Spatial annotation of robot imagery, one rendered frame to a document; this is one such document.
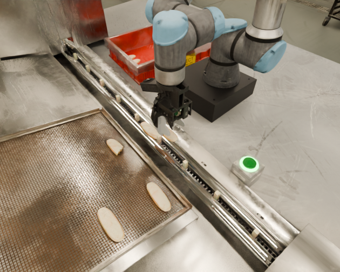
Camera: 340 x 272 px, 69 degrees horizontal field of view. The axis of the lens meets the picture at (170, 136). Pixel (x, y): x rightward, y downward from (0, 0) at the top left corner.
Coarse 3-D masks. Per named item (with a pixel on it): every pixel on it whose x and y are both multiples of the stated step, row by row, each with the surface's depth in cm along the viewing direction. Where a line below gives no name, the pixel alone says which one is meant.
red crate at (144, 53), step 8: (136, 48) 135; (144, 48) 135; (152, 48) 135; (112, 56) 125; (136, 56) 130; (144, 56) 130; (152, 56) 130; (200, 56) 124; (208, 56) 128; (120, 64) 122; (128, 72) 117; (144, 72) 109; (152, 72) 113; (136, 80) 113
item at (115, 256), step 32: (32, 128) 78; (32, 160) 70; (0, 192) 62; (32, 192) 63; (64, 192) 64; (128, 192) 67; (0, 224) 56; (64, 224) 58; (96, 224) 59; (160, 224) 61; (96, 256) 54
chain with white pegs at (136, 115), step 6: (72, 54) 128; (78, 60) 124; (84, 66) 120; (90, 72) 117; (96, 78) 114; (102, 84) 109; (108, 90) 108; (114, 96) 105; (120, 102) 102; (126, 108) 100; (132, 114) 97; (138, 114) 93; (138, 120) 95; (162, 144) 88; (168, 150) 85; (174, 156) 83; (186, 162) 78; (186, 168) 80; (192, 174) 79; (198, 180) 77; (210, 192) 75; (216, 192) 71; (216, 198) 71; (222, 204) 72; (228, 210) 71; (234, 216) 69; (240, 222) 68; (252, 234) 65; (258, 234) 64; (264, 246) 64; (276, 258) 62
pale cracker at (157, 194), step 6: (150, 186) 68; (156, 186) 68; (150, 192) 67; (156, 192) 67; (162, 192) 67; (156, 198) 65; (162, 198) 66; (156, 204) 65; (162, 204) 64; (168, 204) 65
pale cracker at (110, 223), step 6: (102, 210) 61; (108, 210) 61; (102, 216) 59; (108, 216) 60; (114, 216) 60; (102, 222) 59; (108, 222) 58; (114, 222) 59; (108, 228) 57; (114, 228) 58; (120, 228) 58; (108, 234) 57; (114, 234) 57; (120, 234) 57; (114, 240) 56; (120, 240) 56
